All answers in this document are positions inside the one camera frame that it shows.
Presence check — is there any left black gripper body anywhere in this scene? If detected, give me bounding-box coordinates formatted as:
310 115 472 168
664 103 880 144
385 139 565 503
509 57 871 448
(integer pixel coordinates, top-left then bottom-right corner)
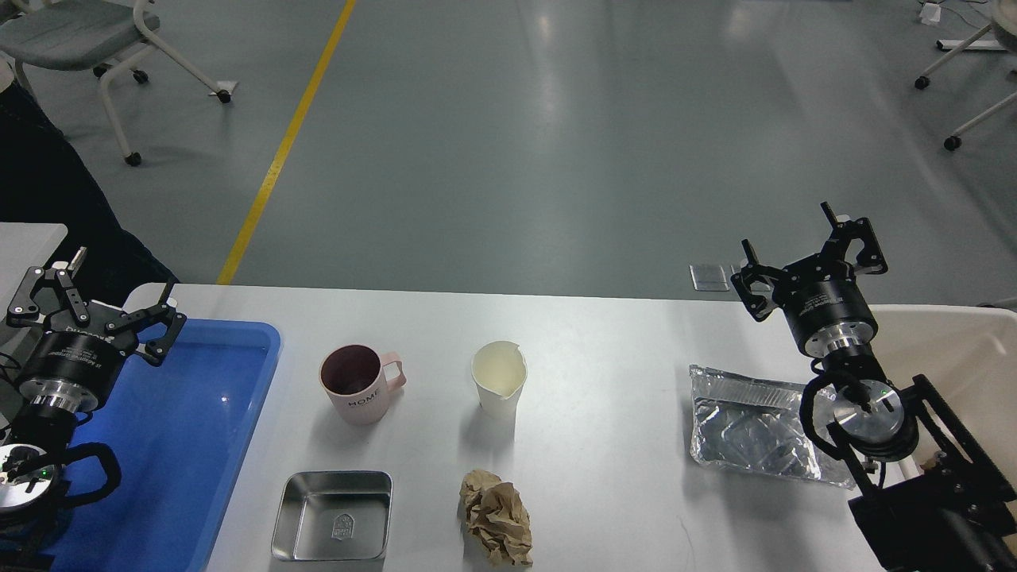
17 303 127 412

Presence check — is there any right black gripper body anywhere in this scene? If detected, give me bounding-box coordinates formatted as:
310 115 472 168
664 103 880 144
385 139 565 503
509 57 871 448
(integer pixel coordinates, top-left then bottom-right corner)
775 258 878 358

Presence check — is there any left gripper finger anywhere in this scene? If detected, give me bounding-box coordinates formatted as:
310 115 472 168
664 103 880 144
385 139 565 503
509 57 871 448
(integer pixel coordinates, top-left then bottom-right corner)
106 283 188 367
6 249 89 328

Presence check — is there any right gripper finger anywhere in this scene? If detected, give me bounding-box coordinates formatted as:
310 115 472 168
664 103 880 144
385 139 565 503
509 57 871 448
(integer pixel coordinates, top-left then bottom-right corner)
730 239 791 323
820 202 887 279

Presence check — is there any aluminium foil container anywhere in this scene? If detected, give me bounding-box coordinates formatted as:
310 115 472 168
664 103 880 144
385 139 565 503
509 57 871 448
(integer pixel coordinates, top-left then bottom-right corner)
689 363 855 489

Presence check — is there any pink HOME mug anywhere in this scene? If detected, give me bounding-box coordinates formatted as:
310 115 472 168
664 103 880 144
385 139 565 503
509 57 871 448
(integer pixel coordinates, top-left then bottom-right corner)
319 345 407 426

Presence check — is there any steel rectangular tray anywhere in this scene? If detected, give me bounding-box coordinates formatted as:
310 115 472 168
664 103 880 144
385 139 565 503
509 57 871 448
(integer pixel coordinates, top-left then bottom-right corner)
270 470 393 562

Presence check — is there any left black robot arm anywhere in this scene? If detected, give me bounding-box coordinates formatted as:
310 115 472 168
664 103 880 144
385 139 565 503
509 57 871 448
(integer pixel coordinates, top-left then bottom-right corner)
1 249 188 571

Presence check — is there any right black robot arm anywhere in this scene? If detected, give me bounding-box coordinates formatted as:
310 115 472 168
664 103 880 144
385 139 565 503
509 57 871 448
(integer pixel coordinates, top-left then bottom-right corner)
730 203 1016 571

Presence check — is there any metal floor plate left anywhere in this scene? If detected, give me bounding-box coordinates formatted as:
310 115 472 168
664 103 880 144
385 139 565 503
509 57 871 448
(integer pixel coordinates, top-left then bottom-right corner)
689 264 730 292

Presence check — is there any white side table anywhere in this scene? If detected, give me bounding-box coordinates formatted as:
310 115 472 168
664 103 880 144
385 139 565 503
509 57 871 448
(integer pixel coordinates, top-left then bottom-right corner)
1 222 67 316

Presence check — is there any blue plastic tray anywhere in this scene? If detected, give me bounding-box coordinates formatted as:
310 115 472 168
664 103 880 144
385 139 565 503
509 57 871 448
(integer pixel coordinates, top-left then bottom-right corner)
46 319 282 571

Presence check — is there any person in dark trousers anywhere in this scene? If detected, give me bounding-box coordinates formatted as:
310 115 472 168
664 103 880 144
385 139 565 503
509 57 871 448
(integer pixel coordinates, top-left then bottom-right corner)
1 63 178 307

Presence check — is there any beige plastic bin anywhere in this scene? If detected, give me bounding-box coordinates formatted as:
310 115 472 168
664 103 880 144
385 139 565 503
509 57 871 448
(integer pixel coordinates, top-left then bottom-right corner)
872 304 1016 484

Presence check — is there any white chair base right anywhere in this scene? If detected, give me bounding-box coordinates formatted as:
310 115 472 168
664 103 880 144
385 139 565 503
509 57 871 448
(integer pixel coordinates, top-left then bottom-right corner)
914 0 1017 153

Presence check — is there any white paper cup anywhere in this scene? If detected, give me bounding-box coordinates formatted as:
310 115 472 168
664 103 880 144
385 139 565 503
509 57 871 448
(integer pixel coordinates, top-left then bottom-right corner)
470 340 528 419

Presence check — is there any grey office chair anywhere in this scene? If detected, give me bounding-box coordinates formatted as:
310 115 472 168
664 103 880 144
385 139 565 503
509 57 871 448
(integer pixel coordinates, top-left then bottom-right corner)
1 1 236 167

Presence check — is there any crumpled brown paper ball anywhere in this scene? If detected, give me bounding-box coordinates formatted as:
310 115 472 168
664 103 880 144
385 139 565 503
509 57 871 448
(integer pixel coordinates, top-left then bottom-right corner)
460 470 534 567

